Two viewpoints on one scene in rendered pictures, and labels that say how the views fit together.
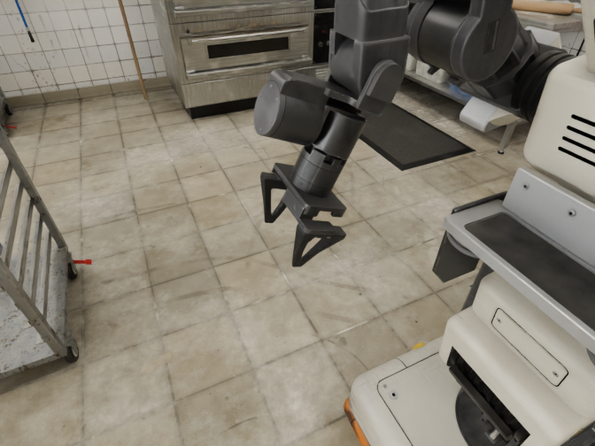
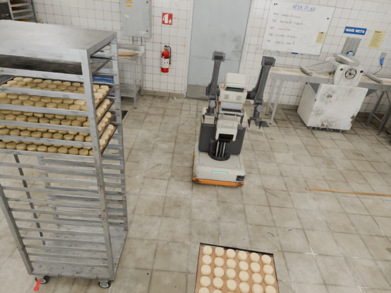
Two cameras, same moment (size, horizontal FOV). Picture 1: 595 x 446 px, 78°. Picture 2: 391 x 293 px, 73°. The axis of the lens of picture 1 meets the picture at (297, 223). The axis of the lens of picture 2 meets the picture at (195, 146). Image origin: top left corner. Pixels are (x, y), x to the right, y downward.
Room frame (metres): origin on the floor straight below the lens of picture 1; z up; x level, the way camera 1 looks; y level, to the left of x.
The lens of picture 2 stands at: (-0.39, 2.11, 2.11)
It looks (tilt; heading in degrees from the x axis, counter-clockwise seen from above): 32 degrees down; 293
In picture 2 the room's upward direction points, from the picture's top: 6 degrees clockwise
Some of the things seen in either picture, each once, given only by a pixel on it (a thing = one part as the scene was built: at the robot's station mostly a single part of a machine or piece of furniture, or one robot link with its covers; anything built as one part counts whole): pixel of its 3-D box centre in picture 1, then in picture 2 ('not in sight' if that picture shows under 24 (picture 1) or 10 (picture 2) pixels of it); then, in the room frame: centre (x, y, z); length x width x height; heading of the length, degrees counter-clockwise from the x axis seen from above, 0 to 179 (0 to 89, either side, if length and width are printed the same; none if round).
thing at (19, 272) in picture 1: (21, 244); (87, 207); (0.99, 1.02, 0.42); 0.64 x 0.03 x 0.03; 26
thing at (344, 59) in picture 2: not in sight; (345, 59); (-0.72, -3.12, 1.23); 0.58 x 0.19 x 0.07; 115
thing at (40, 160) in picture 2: not in sight; (80, 164); (0.99, 1.02, 0.87); 0.64 x 0.03 x 0.03; 26
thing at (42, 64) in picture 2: not in sight; (42, 61); (0.91, 1.20, 1.68); 0.60 x 0.40 x 0.02; 26
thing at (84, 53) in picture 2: not in sight; (102, 196); (0.53, 1.27, 0.97); 0.03 x 0.03 x 1.70; 26
